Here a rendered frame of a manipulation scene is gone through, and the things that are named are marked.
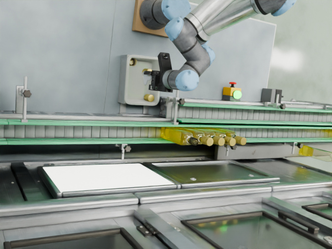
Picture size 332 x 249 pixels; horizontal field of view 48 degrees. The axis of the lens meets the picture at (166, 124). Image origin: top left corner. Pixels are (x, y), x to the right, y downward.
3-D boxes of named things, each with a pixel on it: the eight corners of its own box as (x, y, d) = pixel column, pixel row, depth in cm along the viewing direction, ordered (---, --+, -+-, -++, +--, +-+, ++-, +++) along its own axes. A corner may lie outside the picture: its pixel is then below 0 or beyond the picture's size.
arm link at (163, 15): (165, -9, 166) (181, -15, 154) (182, 15, 172) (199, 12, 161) (147, 9, 163) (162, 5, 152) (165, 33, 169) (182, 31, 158)
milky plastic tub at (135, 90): (117, 102, 177) (124, 104, 169) (120, 54, 174) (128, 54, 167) (150, 103, 185) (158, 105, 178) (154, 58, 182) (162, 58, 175)
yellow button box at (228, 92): (221, 99, 205) (229, 100, 198) (223, 85, 204) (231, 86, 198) (231, 100, 208) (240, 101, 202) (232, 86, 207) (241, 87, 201)
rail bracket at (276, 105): (263, 106, 203) (280, 109, 191) (264, 93, 202) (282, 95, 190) (268, 106, 205) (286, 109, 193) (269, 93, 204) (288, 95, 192)
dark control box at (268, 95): (260, 101, 218) (270, 103, 211) (261, 87, 217) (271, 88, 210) (270, 102, 222) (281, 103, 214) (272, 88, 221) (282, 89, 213)
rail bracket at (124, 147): (111, 154, 166) (122, 162, 155) (112, 140, 165) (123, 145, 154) (120, 154, 168) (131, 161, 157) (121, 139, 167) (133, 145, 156)
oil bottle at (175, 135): (160, 137, 176) (183, 146, 157) (160, 125, 175) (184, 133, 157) (170, 137, 179) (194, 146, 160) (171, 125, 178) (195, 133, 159)
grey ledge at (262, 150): (206, 156, 202) (219, 161, 192) (208, 140, 201) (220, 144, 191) (327, 152, 246) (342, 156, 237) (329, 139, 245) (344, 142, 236)
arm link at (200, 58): (204, 35, 135) (185, 57, 133) (221, 59, 140) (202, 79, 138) (192, 36, 142) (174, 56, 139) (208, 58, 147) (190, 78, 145)
